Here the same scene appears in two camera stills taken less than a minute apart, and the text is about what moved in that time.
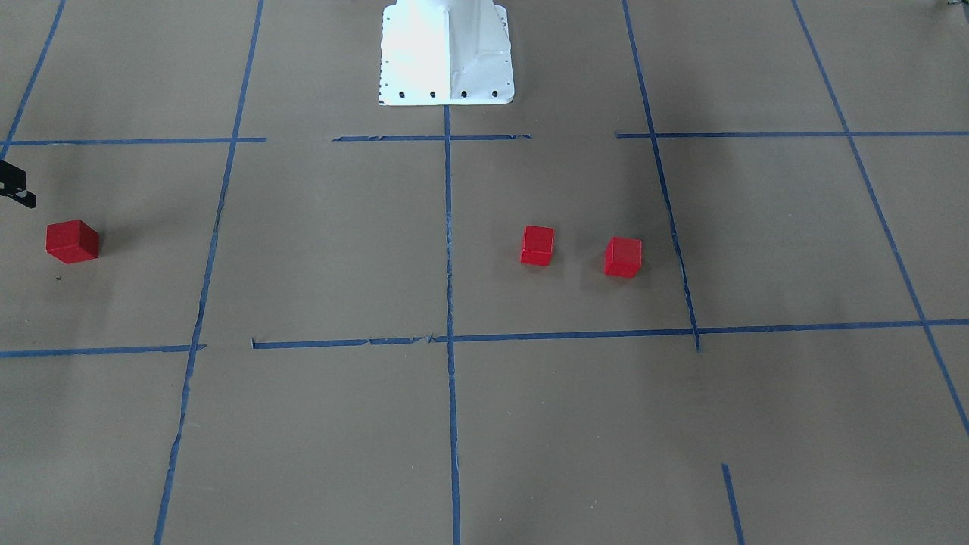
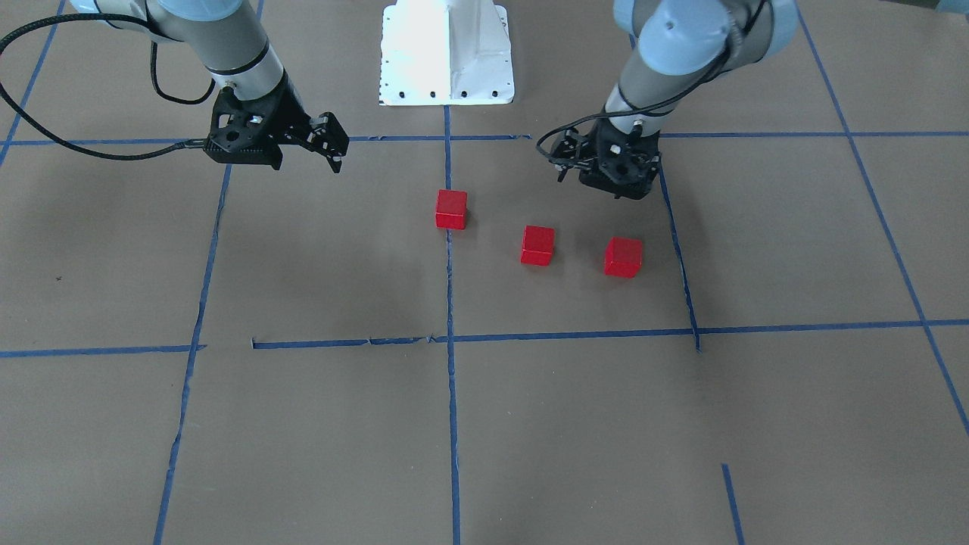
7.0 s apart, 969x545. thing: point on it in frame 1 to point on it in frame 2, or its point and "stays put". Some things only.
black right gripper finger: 15,185 to 256,131
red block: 537,246 stays put
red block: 623,256 stays put
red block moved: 72,241 to 451,207
